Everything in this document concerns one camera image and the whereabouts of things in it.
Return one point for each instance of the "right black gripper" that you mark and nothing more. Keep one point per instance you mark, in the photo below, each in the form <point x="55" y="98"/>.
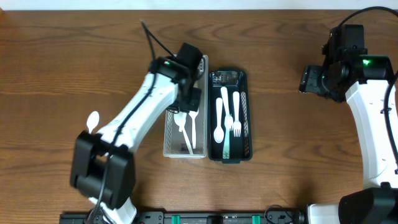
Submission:
<point x="310" y="81"/>

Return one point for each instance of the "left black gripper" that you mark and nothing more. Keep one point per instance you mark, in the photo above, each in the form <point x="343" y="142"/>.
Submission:
<point x="191" y="101"/>

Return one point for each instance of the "white plastic spoon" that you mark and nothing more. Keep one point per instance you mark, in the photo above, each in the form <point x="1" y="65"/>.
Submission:
<point x="193" y="115"/>
<point x="180" y="120"/>
<point x="92" y="121"/>

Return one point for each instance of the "pale green plastic fork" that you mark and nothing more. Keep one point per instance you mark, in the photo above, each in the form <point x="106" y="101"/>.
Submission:
<point x="226" y="145"/>

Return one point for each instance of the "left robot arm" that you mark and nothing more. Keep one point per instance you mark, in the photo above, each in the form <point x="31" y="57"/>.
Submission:
<point x="103" y="163"/>

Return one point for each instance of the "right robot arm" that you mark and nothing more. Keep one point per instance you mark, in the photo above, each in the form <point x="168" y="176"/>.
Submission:
<point x="366" y="83"/>

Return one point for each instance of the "black perforated plastic basket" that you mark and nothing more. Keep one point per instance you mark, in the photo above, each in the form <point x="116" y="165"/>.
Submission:
<point x="240" y="148"/>

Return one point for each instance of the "clear perforated plastic basket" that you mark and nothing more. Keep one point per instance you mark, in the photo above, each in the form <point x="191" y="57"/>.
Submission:
<point x="174" y="143"/>

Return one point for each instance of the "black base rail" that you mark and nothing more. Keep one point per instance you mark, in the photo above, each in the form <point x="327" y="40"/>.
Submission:
<point x="275" y="214"/>

